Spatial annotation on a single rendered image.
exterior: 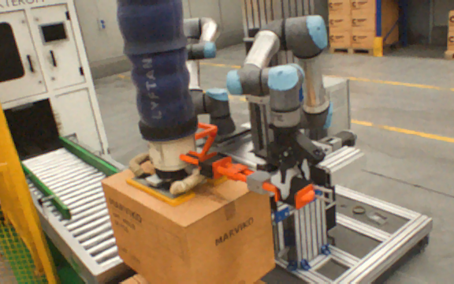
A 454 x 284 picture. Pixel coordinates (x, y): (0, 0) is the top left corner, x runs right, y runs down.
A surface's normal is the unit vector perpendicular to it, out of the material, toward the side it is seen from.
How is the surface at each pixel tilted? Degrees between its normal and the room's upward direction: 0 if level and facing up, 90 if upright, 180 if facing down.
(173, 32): 101
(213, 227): 90
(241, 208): 90
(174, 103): 75
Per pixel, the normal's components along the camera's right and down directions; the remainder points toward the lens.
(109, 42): 0.62, 0.21
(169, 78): 0.32, -0.08
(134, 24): -0.24, 0.46
